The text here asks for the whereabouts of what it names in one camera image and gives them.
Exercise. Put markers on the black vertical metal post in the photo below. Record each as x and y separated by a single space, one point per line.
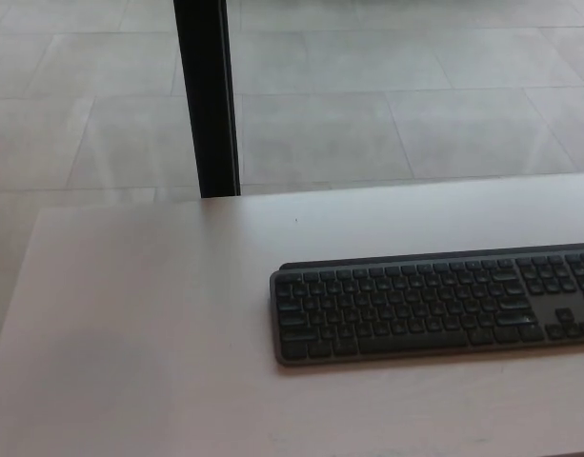
206 95

